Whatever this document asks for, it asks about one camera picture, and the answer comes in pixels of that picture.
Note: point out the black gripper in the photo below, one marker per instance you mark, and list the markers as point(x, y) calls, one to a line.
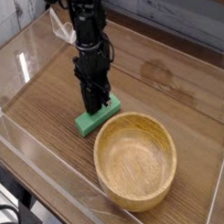
point(91, 69)

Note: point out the green rectangular block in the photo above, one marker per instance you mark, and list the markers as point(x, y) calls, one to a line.
point(86, 122)

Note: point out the brown wooden bowl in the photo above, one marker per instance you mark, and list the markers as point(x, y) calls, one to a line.
point(135, 160)

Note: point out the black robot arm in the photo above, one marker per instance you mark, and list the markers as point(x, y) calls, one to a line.
point(88, 19)

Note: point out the clear acrylic tray walls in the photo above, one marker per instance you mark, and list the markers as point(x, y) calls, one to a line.
point(41, 147)

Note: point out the clear acrylic corner bracket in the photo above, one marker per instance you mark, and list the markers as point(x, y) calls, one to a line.
point(64, 31)

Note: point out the black metal table bracket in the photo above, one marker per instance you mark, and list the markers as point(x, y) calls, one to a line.
point(27, 216)

